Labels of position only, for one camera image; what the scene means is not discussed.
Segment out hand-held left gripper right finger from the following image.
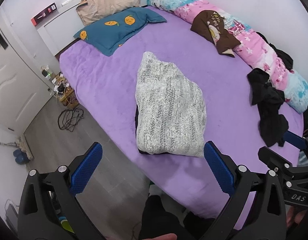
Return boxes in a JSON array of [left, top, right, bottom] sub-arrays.
[[203, 141, 287, 240]]

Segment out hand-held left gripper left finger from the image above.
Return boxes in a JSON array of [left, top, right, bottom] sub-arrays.
[[17, 142, 103, 240]]

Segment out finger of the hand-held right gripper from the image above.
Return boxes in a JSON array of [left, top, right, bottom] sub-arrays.
[[258, 146, 293, 173], [284, 130, 307, 150]]

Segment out grey patterned jacket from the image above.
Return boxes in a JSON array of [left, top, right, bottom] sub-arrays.
[[135, 51, 207, 158]]

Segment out person's right hand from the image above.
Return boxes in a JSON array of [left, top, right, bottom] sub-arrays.
[[285, 204, 308, 230]]

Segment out person's left hand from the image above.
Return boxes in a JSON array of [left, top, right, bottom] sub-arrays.
[[134, 233, 178, 240]]

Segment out crumpled black garment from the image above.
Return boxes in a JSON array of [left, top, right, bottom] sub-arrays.
[[247, 68, 290, 147]]

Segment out person's right leg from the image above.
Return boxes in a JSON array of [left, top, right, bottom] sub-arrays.
[[183, 211, 212, 233]]

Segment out person's leg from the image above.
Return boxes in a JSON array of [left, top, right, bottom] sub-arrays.
[[140, 195, 184, 240], [183, 211, 212, 233]]

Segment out yellow green item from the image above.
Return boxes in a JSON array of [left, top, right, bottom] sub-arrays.
[[59, 217, 72, 233]]

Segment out wooden crate with chargers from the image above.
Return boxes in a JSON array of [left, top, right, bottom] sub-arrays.
[[52, 71, 79, 109]]

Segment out person's left leg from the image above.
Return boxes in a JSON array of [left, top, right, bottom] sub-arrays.
[[140, 195, 184, 240]]

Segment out bed with purple sheet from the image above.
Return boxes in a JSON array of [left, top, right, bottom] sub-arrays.
[[58, 5, 307, 230]]

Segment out black clothing on quilt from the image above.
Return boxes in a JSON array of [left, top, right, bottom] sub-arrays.
[[255, 31, 294, 72]]

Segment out small gadget with green light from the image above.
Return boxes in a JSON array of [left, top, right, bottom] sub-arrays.
[[41, 65, 54, 79]]

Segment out rolled floral quilt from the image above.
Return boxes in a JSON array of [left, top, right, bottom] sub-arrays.
[[146, 0, 308, 114]]

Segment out white door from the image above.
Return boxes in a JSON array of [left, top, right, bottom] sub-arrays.
[[0, 12, 55, 133]]

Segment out teal pillow with orange print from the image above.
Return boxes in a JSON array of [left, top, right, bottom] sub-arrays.
[[73, 7, 167, 57]]

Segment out brown printed cushion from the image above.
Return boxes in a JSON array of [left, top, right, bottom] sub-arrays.
[[190, 9, 242, 58]]

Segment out black door plate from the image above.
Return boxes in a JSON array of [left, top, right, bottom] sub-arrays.
[[0, 29, 9, 50]]

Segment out red and black box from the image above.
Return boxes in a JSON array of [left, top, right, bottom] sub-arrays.
[[31, 2, 57, 27]]

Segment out beige pillow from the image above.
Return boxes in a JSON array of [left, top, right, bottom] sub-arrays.
[[76, 0, 143, 27]]

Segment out black floor cables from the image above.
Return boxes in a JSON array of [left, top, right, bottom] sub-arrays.
[[57, 107, 85, 132]]

